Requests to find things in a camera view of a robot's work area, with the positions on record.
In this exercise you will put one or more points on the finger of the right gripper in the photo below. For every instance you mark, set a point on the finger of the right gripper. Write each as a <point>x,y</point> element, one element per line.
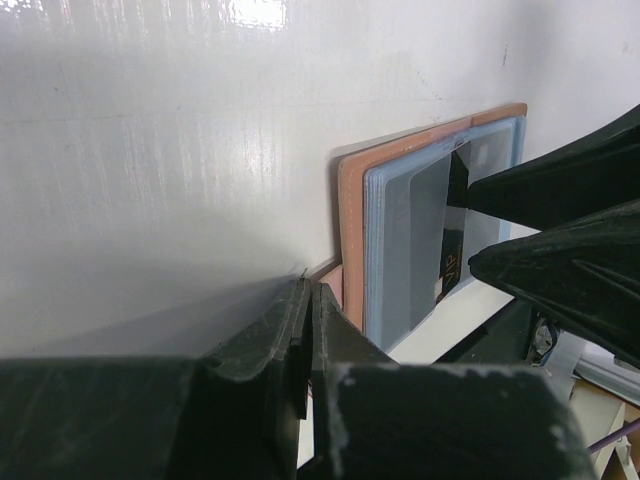
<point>584,275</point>
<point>593,173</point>

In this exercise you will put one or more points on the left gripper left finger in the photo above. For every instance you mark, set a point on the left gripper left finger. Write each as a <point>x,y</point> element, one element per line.
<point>248,397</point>

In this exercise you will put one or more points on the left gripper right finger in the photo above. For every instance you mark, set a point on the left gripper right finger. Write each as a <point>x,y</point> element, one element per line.
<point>377,419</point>

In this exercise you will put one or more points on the black VIP card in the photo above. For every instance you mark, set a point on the black VIP card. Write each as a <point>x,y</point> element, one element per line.
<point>451,260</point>

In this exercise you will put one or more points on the tan leather card holder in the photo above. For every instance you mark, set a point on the tan leather card holder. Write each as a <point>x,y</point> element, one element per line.
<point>345,275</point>

